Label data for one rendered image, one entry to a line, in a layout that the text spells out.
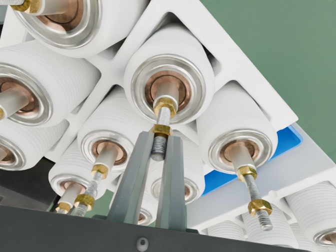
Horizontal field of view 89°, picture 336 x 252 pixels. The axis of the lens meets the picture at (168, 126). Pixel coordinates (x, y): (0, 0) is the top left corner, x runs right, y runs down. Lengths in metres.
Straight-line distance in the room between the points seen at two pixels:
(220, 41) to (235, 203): 0.38
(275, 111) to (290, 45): 0.21
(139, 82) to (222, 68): 0.12
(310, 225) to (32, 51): 0.51
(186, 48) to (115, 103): 0.13
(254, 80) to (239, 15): 0.19
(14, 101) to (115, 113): 0.10
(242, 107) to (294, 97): 0.32
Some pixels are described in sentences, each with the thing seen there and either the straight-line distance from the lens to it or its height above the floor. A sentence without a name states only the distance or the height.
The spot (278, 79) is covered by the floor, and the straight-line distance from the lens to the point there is 0.49.
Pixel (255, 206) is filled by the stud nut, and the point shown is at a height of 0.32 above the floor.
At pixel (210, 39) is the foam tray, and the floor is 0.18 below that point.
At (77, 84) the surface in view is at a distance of 0.26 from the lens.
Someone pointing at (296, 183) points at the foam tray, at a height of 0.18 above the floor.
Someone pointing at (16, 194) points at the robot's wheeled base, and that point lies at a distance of 0.63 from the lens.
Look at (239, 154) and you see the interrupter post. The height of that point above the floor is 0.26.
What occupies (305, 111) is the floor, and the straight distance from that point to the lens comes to 0.57.
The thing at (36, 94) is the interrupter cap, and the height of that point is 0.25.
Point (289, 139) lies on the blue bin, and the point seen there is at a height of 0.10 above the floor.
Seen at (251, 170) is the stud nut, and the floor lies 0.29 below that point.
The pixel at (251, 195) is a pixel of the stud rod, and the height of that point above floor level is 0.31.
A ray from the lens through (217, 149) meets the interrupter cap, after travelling 0.22.
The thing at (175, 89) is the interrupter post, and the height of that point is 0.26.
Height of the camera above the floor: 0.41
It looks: 54 degrees down
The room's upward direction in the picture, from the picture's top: 173 degrees counter-clockwise
